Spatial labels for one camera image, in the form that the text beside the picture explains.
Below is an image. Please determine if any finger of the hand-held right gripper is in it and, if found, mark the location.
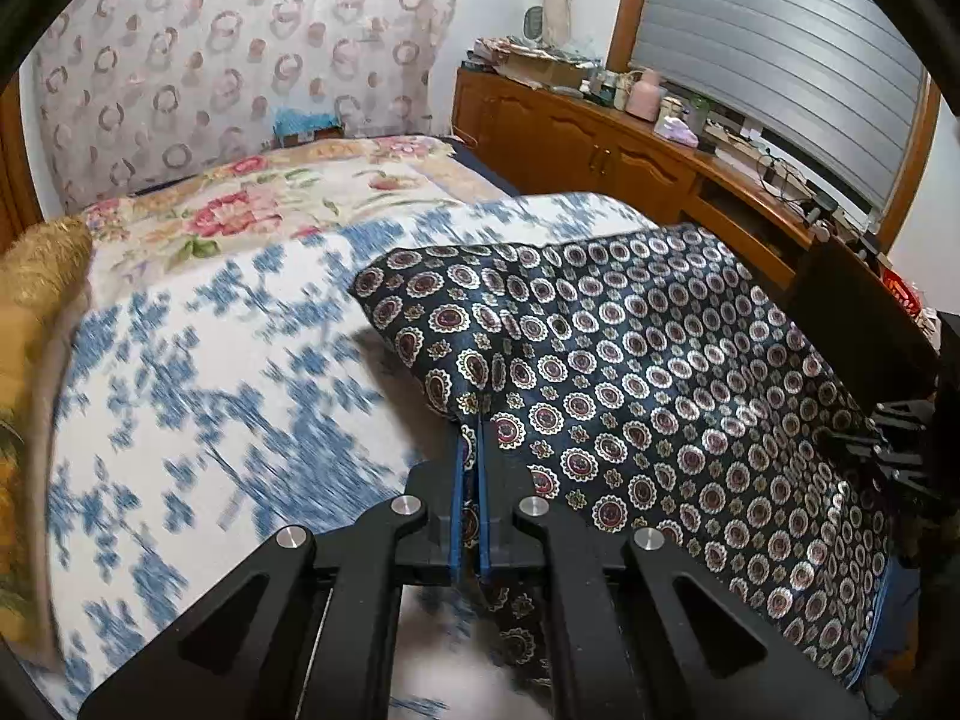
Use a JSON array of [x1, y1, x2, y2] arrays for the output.
[[820, 397, 940, 502]]

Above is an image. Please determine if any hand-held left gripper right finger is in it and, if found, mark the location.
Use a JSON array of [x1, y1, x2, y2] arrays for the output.
[[477, 421, 872, 720]]

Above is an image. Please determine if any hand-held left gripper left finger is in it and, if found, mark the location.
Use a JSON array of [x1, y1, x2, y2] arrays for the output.
[[79, 420, 478, 720]]

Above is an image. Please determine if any navy medallion print satin shirt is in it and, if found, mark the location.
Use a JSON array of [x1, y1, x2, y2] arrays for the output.
[[351, 223, 902, 692]]

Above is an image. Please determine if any red box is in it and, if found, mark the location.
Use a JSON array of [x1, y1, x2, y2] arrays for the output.
[[883, 272, 925, 317]]

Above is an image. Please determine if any white blue floral bedspread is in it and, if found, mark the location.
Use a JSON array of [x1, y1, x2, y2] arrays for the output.
[[43, 191, 662, 720]]

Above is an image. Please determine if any grey window blind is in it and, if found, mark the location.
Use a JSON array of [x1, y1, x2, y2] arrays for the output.
[[628, 0, 928, 215]]

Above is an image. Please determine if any pink thermos bottle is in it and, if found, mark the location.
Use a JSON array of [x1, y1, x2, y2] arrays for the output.
[[626, 69, 663, 122]]

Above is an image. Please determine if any long wooden cabinet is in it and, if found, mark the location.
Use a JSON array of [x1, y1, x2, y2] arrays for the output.
[[450, 66, 827, 295]]

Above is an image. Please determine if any floral pink rose blanket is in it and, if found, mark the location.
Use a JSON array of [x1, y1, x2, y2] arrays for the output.
[[79, 133, 490, 272]]

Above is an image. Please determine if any open cardboard box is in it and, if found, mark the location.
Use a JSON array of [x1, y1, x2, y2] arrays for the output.
[[498, 52, 587, 90]]

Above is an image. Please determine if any blue lace covered box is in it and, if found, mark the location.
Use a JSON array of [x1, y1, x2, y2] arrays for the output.
[[271, 106, 347, 149]]

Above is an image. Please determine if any pile of papers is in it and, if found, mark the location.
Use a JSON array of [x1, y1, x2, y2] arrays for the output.
[[468, 33, 602, 68]]

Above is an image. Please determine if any gold textured pillow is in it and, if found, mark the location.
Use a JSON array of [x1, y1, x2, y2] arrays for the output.
[[0, 216, 95, 395]]

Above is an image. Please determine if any sheer circle print curtain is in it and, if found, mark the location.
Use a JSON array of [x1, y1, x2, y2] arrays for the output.
[[34, 0, 463, 215]]

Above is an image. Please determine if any wooden louvred wardrobe door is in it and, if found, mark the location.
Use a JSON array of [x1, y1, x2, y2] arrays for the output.
[[0, 82, 46, 250]]

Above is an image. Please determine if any wooden window frame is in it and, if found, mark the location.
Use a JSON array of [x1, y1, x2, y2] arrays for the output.
[[604, 0, 943, 250]]

